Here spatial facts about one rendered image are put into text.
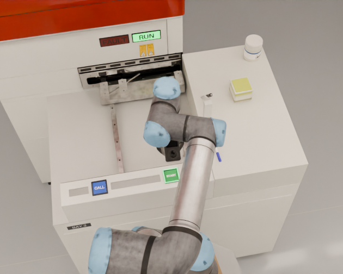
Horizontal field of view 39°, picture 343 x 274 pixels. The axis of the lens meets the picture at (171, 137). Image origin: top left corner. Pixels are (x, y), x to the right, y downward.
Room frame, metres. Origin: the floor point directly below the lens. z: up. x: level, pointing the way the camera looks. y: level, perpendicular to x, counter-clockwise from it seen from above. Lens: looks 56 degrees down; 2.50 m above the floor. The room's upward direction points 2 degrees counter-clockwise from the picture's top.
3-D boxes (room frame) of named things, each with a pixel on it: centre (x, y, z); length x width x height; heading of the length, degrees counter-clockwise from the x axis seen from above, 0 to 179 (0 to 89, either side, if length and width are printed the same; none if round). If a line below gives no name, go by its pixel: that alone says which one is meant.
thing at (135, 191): (0.84, 0.13, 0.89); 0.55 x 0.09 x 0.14; 98
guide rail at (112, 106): (1.13, 0.23, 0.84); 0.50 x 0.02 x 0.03; 8
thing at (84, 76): (1.41, 0.16, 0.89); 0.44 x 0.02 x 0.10; 98
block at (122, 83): (1.33, 0.20, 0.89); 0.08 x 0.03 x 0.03; 8
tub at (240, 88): (1.21, -0.28, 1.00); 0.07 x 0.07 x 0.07; 11
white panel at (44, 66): (1.40, 0.34, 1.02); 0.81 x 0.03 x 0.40; 98
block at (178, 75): (1.37, -0.04, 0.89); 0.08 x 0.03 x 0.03; 8
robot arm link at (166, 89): (0.87, 0.01, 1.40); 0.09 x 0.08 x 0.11; 166
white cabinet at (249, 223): (1.12, 0.03, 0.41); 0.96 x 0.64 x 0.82; 98
